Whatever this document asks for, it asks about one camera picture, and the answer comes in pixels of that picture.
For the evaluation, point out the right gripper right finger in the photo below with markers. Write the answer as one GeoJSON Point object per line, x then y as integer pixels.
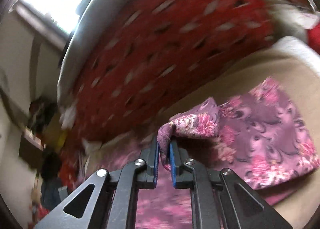
{"type": "Point", "coordinates": [220, 199]}

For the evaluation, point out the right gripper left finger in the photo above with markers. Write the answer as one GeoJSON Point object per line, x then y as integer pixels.
{"type": "Point", "coordinates": [107, 199]}

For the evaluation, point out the purple floral shirt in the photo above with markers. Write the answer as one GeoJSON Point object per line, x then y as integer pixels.
{"type": "Point", "coordinates": [260, 135]}

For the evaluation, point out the yellow box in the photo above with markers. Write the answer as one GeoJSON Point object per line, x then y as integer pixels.
{"type": "Point", "coordinates": [53, 135]}

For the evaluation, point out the white plastic bag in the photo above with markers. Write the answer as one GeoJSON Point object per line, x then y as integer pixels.
{"type": "Point", "coordinates": [67, 117]}

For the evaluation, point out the beige fleece blanket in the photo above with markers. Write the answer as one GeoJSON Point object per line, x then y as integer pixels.
{"type": "Point", "coordinates": [297, 200]}

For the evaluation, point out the red patterned quilt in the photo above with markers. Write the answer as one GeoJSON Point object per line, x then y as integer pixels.
{"type": "Point", "coordinates": [154, 53]}

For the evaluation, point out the red folded cloth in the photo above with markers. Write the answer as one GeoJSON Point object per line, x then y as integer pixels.
{"type": "Point", "coordinates": [314, 38]}

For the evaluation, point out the grey pillow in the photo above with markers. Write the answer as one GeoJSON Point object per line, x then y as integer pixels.
{"type": "Point", "coordinates": [98, 15]}

